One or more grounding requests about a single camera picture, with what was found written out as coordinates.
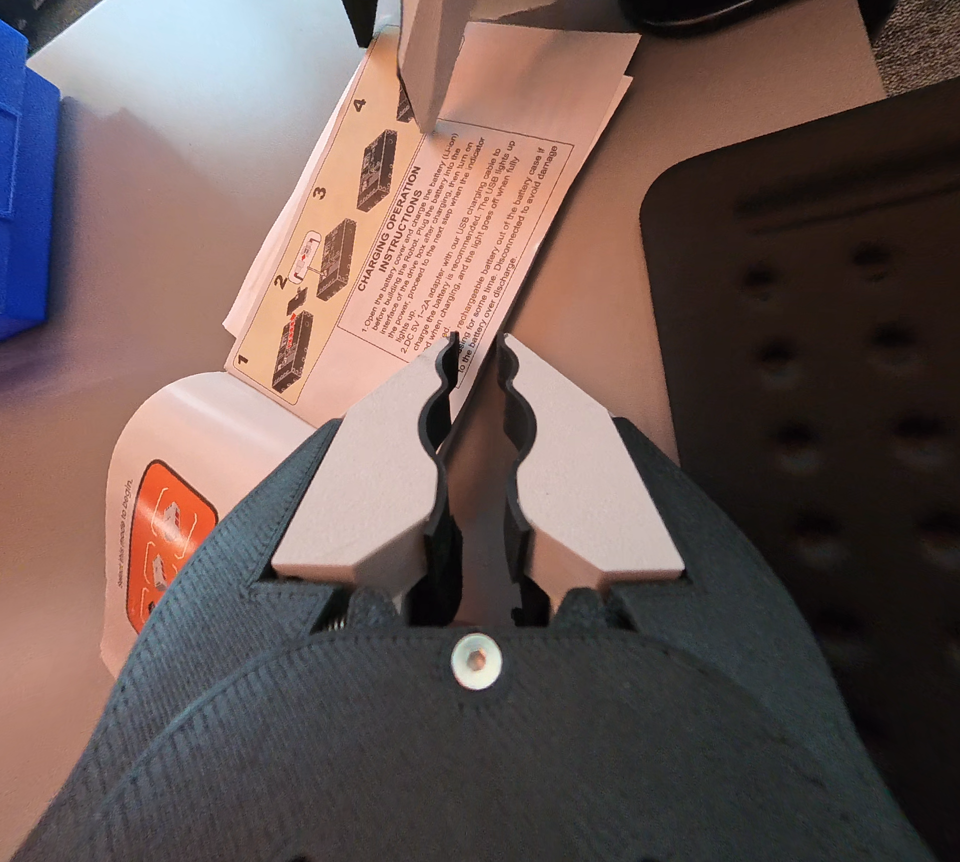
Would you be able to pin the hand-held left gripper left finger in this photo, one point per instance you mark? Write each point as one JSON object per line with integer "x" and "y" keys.
{"x": 360, "y": 494}

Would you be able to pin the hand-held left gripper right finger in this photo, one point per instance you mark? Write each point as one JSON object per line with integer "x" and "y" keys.
{"x": 592, "y": 494}

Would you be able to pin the white instruction booklet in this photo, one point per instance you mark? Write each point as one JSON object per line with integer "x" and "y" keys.
{"x": 465, "y": 217}

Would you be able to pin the black perforated chair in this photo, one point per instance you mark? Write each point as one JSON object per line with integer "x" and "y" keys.
{"x": 825, "y": 352}

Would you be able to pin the blue plastic bin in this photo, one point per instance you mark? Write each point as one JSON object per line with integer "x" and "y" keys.
{"x": 22, "y": 202}

